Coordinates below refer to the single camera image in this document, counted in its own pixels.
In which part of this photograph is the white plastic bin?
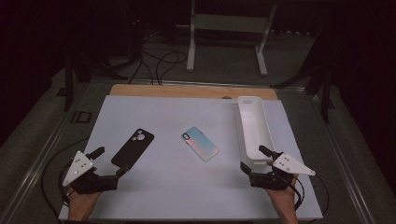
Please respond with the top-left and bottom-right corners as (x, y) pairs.
(235, 95), (276, 171)

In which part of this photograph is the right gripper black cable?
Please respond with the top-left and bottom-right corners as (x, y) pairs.
(291, 175), (331, 217)

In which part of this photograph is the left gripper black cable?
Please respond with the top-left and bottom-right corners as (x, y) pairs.
(41, 137), (92, 214)

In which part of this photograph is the black phone case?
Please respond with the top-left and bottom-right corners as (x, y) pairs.
(110, 128), (155, 171)

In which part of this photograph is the iridescent phone case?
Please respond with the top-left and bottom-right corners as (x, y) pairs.
(181, 126), (220, 162)

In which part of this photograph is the black metal stand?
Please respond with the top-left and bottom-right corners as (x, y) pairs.
(63, 54), (94, 112)
(270, 60), (336, 125)

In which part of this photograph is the white metal stand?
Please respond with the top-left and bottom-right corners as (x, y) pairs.
(186, 0), (278, 77)

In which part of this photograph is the black floor cable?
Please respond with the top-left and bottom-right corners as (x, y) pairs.
(126, 31), (157, 86)
(154, 50), (189, 86)

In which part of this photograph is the person's left hand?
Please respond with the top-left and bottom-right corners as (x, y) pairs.
(67, 186), (103, 217)

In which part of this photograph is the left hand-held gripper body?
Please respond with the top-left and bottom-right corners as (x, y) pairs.
(62, 150), (120, 196)

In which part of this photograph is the person's right hand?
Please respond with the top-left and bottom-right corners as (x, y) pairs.
(266, 175), (300, 213)

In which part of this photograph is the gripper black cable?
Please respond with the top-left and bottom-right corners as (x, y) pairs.
(291, 175), (331, 217)
(41, 137), (92, 214)

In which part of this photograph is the white table mat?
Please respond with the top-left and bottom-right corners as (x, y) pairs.
(58, 94), (324, 222)

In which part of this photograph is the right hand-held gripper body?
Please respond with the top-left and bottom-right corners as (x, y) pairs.
(249, 151), (317, 191)

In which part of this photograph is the black floor plate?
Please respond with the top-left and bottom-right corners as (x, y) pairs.
(70, 110), (92, 124)

